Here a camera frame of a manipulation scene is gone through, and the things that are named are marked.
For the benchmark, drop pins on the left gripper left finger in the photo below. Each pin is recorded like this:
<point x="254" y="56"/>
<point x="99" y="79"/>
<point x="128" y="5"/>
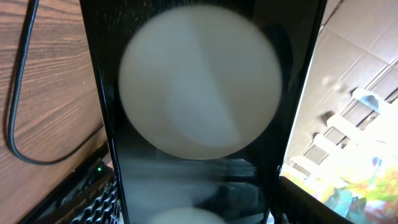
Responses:
<point x="103" y="209"/>

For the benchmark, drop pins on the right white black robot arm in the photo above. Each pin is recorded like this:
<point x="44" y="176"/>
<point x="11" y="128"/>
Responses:
<point x="73" y="190"/>

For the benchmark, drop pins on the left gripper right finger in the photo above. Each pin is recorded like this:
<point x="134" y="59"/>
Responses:
<point x="291" y="204"/>

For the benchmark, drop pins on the black Galaxy phone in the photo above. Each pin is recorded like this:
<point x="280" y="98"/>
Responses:
<point x="199" y="99"/>

